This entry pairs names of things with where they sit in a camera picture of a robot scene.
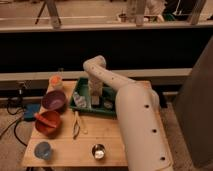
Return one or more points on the red bowl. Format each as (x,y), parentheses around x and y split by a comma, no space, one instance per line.
(52,116)

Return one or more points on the wooden board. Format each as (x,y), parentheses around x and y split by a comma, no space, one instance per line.
(69,152)

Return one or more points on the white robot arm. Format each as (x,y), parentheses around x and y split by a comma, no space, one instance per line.
(137,108)

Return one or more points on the small round tape roll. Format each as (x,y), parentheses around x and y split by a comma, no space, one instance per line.
(108,105)

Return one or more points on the purple bowl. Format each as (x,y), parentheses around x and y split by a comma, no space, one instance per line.
(54,100)

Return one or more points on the orange lidded cup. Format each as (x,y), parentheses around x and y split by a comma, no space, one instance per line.
(56,82)

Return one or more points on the grey chair back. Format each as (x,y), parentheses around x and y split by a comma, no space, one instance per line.
(193,107)

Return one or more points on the blue box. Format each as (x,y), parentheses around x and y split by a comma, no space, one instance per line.
(30,110)

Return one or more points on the green plastic tray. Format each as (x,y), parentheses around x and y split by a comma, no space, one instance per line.
(108,94)

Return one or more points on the small metal cup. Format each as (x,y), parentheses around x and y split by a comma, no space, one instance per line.
(98,151)

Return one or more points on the blue plastic cup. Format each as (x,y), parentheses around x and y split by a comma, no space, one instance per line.
(43,151)

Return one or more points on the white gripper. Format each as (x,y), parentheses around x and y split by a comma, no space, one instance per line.
(95,87)

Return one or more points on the red spatula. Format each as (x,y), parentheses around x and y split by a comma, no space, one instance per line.
(44,120)

